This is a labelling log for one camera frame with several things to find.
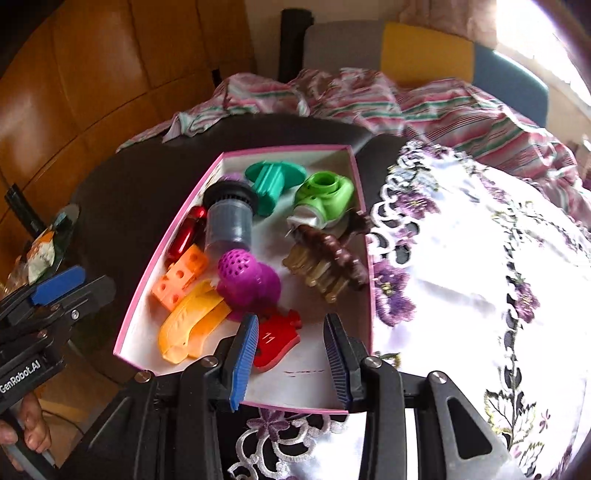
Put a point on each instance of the grey round dish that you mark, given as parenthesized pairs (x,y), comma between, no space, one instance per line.
(64,219)

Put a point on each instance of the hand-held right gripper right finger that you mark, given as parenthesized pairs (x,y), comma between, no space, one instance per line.
(334,364)

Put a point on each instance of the white embroidered floral tablecloth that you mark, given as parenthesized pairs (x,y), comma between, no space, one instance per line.
(461,258)

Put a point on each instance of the pink floral curtain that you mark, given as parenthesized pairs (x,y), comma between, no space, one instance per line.
(443,18)

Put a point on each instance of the red metallic cylinder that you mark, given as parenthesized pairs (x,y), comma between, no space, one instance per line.
(184,235)

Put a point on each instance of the grey yellow blue headboard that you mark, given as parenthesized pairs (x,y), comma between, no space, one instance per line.
(425,50)

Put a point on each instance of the red foam piece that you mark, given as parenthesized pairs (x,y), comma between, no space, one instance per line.
(277,344)

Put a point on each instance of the teal plastic spool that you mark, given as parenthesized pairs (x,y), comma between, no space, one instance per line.
(272,184)

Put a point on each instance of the person's left hand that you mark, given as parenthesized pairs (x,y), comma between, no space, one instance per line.
(32,422)

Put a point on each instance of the striped pink green blanket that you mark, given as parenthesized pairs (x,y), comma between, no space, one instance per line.
(438,110)

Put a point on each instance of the black rolled mat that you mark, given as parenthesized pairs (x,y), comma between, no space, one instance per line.
(295,41)

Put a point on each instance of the window with white bars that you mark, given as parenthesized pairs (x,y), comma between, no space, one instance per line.
(540,37)

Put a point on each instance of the magenta perforated ball toy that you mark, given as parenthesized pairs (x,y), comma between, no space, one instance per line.
(247,281)

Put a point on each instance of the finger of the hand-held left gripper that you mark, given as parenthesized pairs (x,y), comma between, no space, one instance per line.
(57,284)
(87,295)

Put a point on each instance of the yellow orange plastic clip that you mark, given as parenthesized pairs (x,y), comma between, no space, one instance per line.
(184,323)

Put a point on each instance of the orange white snack packet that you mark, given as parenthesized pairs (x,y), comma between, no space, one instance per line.
(39,256)

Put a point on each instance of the pink cardboard box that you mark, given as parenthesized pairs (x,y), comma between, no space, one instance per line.
(314,332)

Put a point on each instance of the light green plastic toy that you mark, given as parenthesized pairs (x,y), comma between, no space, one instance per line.
(325,196)

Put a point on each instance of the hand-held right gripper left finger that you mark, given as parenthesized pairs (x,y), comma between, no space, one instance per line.
(244,360)

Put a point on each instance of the orange plastic block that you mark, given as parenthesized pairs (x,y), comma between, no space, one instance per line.
(180,277)

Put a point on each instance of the black rod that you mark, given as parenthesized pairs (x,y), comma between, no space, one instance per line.
(21,207)

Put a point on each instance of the brown hair claw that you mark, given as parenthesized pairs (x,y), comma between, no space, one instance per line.
(341,258)

